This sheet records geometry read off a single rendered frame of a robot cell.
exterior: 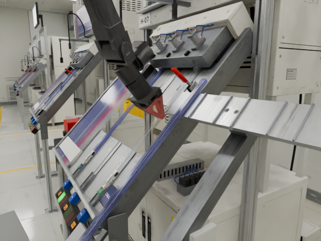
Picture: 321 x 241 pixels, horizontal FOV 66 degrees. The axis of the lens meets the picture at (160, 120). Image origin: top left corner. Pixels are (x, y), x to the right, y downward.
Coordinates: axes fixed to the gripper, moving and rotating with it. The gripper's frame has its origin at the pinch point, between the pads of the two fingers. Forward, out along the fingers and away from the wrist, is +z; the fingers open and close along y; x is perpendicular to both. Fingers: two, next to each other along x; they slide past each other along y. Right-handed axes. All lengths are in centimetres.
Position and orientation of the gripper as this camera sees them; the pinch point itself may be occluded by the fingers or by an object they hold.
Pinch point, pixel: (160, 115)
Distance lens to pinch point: 76.2
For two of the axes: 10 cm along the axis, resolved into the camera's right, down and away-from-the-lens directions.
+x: -6.6, 7.0, -2.8
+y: -5.2, -1.5, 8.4
